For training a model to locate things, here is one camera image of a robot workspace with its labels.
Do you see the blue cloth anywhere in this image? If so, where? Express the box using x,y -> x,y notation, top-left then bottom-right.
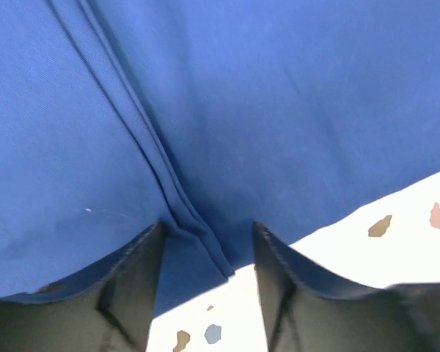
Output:
0,1 -> 440,313

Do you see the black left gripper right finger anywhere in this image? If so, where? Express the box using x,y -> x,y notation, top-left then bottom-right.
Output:
252,222 -> 440,352

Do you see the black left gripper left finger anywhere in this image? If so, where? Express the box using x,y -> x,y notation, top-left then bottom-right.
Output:
0,223 -> 165,352

